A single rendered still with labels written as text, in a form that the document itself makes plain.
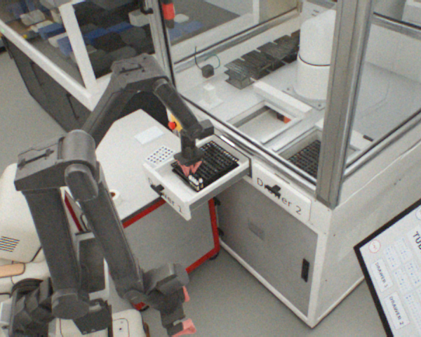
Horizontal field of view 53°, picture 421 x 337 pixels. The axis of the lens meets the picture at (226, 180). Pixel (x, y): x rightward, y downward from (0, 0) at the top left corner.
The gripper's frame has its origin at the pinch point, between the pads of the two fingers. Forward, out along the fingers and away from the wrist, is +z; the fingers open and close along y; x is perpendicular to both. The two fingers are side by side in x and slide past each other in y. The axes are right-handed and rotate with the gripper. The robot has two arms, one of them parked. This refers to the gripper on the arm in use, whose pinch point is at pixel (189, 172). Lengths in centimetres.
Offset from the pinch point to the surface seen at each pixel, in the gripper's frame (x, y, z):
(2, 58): -371, -4, 100
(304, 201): 39.2, -23.0, -1.5
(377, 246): 72, -18, -12
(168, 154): -30.3, -7.9, 14.0
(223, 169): 4.3, -13.2, 2.3
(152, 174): -9.8, 11.2, 2.1
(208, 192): 8.8, -2.3, 5.5
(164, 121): -88, -38, 39
